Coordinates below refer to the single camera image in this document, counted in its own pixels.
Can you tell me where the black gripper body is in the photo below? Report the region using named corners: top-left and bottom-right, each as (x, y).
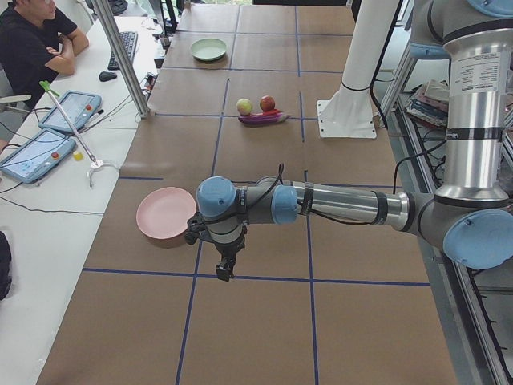
top-left (207, 224), bottom-right (247, 266)

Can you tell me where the red apple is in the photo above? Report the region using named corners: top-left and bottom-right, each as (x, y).
top-left (259, 95), bottom-right (276, 112)

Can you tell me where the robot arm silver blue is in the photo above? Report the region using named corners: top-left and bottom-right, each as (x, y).
top-left (185, 1), bottom-right (512, 281)

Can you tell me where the blue teach pendant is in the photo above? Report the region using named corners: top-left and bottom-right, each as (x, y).
top-left (1, 128), bottom-right (76, 184)
top-left (38, 91), bottom-right (103, 134)

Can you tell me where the aluminium frame post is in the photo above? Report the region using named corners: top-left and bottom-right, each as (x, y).
top-left (92, 0), bottom-right (150, 119)

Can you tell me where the lower blue teach pendant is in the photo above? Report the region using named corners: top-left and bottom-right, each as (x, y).
top-left (1, 128), bottom-right (76, 184)

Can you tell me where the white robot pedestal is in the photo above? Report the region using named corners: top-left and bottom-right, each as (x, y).
top-left (317, 0), bottom-right (401, 139)

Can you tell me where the black keyboard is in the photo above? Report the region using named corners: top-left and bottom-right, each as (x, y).
top-left (107, 30), bottom-right (139, 71)

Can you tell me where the purple eggplant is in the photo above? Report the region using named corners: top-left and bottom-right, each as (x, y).
top-left (238, 111), bottom-right (290, 127)

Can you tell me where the green plate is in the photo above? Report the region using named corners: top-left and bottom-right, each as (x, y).
top-left (190, 38), bottom-right (227, 63)

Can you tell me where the silver rod with green tip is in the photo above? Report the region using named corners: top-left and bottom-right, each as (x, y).
top-left (39, 80), bottom-right (119, 188)

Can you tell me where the yellow small cap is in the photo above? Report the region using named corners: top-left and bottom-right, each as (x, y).
top-left (72, 151), bottom-right (83, 161)

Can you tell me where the green pink peach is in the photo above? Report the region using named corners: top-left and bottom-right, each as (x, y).
top-left (236, 98), bottom-right (253, 116)

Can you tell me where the black computer mouse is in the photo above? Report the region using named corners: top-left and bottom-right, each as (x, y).
top-left (99, 71), bottom-right (117, 83)

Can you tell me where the stack of magazines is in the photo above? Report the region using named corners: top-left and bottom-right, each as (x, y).
top-left (406, 80), bottom-right (449, 127)

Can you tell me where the upper blue teach pendant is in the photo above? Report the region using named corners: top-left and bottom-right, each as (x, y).
top-left (38, 91), bottom-right (103, 134)

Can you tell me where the person in black shirt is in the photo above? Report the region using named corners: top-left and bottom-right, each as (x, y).
top-left (1, 1), bottom-right (89, 109)

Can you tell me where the pink plate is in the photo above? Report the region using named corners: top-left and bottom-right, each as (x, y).
top-left (135, 187), bottom-right (196, 242)

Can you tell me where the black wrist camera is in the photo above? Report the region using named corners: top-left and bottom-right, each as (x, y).
top-left (184, 212), bottom-right (212, 245)

